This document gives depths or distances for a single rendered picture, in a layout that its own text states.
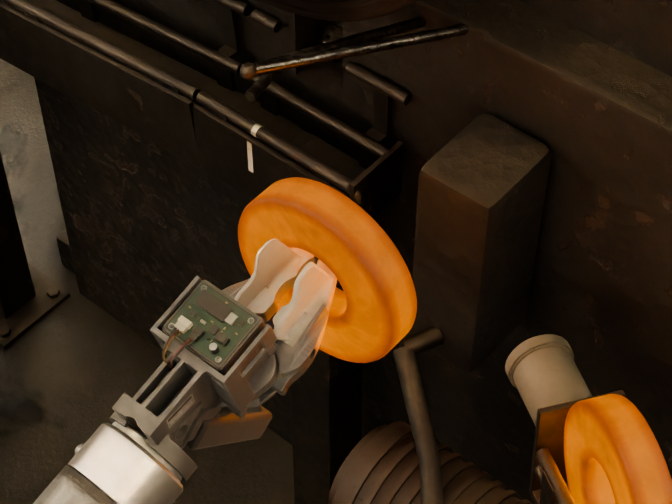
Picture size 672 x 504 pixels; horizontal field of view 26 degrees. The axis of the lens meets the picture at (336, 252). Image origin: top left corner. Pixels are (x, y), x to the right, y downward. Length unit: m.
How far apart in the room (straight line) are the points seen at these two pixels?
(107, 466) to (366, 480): 0.41
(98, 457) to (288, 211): 0.23
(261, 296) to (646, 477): 0.31
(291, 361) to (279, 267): 0.07
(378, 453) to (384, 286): 0.34
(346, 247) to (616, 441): 0.25
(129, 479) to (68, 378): 1.11
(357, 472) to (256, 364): 0.34
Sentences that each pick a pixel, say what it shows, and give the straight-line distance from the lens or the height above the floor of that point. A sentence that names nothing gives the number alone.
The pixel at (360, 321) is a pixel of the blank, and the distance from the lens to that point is 1.10.
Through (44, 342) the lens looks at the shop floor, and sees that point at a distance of 2.16.
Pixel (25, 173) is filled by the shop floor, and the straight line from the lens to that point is 2.39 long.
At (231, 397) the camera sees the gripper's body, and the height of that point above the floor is 0.85.
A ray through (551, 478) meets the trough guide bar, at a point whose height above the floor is 0.68.
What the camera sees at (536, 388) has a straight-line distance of 1.24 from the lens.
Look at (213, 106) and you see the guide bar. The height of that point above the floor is 0.71.
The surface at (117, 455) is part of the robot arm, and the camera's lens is 1.02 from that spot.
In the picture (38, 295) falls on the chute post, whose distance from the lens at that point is 2.21.
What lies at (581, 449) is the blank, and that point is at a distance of 1.17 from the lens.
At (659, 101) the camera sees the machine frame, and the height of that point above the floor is 0.87.
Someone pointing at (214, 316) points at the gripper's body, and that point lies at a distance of 1.02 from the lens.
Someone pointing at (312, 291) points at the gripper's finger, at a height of 0.85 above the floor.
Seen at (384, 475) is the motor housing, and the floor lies 0.53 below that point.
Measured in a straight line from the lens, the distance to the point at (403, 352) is 1.35.
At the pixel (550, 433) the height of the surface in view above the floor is 0.69.
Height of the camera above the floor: 1.68
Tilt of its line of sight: 49 degrees down
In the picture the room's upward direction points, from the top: straight up
